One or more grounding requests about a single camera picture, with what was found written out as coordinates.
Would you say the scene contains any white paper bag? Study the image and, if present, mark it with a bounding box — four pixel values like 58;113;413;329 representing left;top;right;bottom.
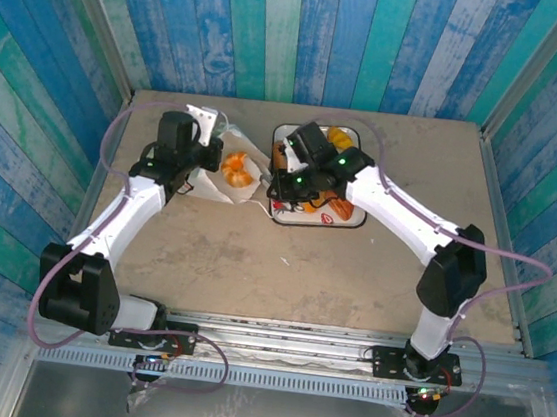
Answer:
181;105;283;214

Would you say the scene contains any small yellow fake bread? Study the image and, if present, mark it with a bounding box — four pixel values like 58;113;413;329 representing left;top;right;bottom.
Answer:
325;126;362;153

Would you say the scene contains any white strawberry print tray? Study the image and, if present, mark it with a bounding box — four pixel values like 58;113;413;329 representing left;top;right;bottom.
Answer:
261;118;378;236

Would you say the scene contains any brown round fake bun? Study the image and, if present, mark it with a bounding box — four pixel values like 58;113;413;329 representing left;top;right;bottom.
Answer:
270;139;292;174

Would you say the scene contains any orange fake croissant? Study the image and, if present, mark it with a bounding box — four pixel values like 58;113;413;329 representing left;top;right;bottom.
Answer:
218;148;259;191

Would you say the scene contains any left controller board with lights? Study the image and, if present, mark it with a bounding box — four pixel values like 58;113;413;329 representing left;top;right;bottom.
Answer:
132;350;177;374

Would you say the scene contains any controller board with lights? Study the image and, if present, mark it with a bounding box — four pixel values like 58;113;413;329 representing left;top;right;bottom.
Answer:
132;350;177;374
407;382;448;406

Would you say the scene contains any right controller board with lights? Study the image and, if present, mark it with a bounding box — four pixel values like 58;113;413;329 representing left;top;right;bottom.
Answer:
407;382;448;406

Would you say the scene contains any crumpled clear plastic piece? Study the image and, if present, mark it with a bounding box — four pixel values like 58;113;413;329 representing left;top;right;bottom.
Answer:
123;375;162;416

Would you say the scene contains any aluminium corner post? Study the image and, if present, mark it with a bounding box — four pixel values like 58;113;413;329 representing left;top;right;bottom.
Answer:
39;0;147;103
480;0;557;146

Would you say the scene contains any aluminium front frame beam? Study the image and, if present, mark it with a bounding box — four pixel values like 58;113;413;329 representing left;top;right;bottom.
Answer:
16;289;553;401

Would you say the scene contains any grey slotted cable duct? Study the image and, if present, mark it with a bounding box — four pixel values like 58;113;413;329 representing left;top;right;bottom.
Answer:
32;343;411;406

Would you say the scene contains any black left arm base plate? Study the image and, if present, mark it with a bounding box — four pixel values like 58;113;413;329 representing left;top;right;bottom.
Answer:
107;313;200;357

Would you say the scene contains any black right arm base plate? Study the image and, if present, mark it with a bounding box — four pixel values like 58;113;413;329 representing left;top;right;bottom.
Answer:
369;343;466;389

